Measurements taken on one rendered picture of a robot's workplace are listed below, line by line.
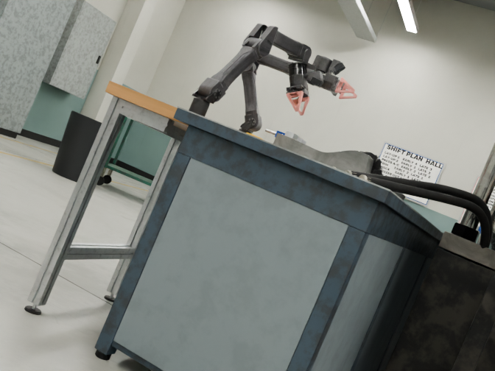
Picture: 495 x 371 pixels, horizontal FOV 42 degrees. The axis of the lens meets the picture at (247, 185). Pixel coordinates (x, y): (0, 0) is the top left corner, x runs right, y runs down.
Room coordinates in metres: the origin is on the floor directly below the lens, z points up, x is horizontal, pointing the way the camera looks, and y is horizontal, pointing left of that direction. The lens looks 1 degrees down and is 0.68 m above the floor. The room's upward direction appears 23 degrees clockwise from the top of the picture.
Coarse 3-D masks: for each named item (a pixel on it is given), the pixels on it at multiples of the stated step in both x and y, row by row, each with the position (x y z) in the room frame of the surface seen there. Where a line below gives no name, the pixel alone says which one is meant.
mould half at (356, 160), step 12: (276, 144) 2.52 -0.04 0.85; (288, 144) 2.50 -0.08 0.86; (300, 144) 2.48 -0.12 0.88; (312, 156) 2.45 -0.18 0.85; (324, 156) 2.44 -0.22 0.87; (336, 156) 2.42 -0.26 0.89; (348, 156) 2.40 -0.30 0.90; (360, 156) 2.39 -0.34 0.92; (348, 168) 2.39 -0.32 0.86; (360, 168) 2.38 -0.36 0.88; (396, 192) 2.39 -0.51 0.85
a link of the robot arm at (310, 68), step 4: (304, 52) 2.58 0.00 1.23; (308, 52) 2.59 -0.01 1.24; (304, 56) 2.59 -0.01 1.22; (308, 56) 2.60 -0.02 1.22; (296, 60) 2.61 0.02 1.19; (300, 60) 2.60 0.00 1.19; (304, 60) 2.59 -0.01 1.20; (308, 60) 2.61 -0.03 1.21; (304, 64) 2.65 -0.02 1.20; (308, 64) 2.64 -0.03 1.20; (308, 68) 2.65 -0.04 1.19; (312, 68) 2.68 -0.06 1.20; (308, 72) 2.65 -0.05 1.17
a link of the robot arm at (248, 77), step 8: (248, 72) 2.90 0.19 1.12; (256, 72) 2.96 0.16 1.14; (248, 80) 2.91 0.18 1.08; (248, 88) 2.90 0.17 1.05; (248, 96) 2.90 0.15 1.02; (256, 96) 2.91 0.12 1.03; (248, 104) 2.90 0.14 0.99; (256, 104) 2.90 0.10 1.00; (248, 112) 2.88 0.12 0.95; (256, 112) 2.88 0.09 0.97; (256, 120) 2.87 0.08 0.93; (256, 128) 2.89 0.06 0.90
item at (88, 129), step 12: (72, 120) 6.22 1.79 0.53; (84, 120) 6.16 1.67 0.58; (72, 132) 6.19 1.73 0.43; (84, 132) 6.17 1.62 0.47; (96, 132) 6.19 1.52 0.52; (60, 144) 6.30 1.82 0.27; (72, 144) 6.19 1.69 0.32; (84, 144) 6.18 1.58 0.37; (60, 156) 6.23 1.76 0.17; (72, 156) 6.19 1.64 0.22; (84, 156) 6.20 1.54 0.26; (60, 168) 6.21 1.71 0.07; (72, 168) 6.20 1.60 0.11; (72, 180) 6.22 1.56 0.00
